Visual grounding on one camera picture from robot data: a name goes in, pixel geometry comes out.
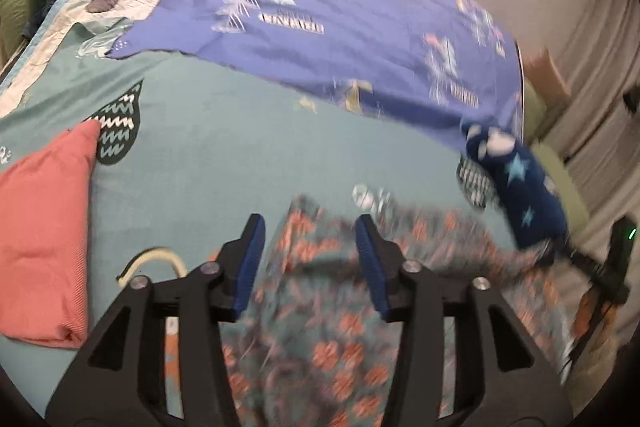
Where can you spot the coral folded cloth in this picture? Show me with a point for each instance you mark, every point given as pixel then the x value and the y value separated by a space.
pixel 45 232

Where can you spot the dark blue star cloth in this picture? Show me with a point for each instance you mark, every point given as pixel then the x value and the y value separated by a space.
pixel 525 187

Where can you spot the large green pillow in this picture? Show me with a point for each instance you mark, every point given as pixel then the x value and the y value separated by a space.
pixel 565 172

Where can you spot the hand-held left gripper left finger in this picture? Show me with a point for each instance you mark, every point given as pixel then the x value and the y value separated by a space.
pixel 250 267

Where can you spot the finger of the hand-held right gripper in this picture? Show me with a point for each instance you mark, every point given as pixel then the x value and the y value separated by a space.
pixel 582 264

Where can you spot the teal bedspread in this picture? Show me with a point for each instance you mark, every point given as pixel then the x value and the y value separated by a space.
pixel 225 132

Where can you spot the peach pillow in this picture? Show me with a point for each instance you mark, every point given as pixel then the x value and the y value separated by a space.
pixel 547 77

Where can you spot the green cushion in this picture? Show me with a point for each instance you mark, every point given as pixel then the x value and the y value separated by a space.
pixel 12 12

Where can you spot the small green pillow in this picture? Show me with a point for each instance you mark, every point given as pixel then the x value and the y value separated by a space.
pixel 534 112

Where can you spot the pale pleated curtain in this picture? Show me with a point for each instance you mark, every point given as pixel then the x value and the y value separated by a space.
pixel 600 57

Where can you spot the floral teal garment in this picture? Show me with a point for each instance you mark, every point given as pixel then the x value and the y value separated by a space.
pixel 320 347

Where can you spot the black floor lamp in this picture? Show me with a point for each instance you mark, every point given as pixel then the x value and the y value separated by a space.
pixel 632 102

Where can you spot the blue tree-print sheet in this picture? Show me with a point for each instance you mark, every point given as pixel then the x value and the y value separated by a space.
pixel 325 32

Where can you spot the white patchwork quilt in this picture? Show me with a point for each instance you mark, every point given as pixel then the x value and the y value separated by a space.
pixel 65 17

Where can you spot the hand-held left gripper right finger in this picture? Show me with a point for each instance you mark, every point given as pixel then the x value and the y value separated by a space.
pixel 372 267

